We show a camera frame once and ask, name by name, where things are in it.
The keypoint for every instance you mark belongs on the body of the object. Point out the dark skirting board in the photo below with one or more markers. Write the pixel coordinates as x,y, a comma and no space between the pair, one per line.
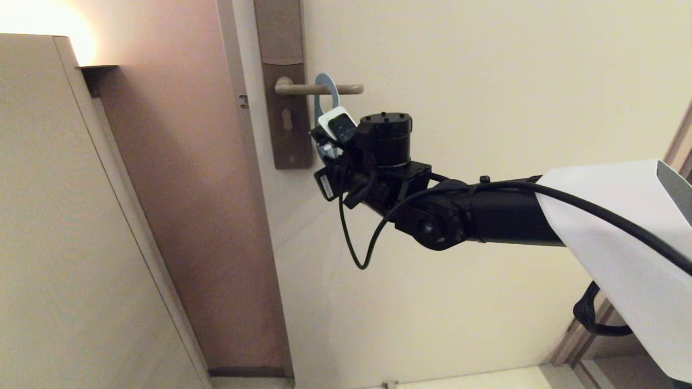
246,371

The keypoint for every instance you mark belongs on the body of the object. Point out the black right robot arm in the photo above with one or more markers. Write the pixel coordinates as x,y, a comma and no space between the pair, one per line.
513,216

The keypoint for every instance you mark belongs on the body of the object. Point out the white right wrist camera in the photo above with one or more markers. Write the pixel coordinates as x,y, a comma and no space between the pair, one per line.
338,124

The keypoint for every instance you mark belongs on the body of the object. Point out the brown door lock plate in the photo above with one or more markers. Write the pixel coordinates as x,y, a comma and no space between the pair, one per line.
281,32

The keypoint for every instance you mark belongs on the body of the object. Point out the white room door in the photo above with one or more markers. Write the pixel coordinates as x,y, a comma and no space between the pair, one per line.
486,81

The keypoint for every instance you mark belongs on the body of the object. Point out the white door hanger sign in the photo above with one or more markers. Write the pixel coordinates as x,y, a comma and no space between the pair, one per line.
330,89

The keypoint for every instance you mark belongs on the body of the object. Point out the taupe side doorway frame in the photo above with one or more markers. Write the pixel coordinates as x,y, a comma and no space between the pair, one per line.
681,146

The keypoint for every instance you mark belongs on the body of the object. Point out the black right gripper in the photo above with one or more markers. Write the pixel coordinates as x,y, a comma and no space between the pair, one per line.
338,181

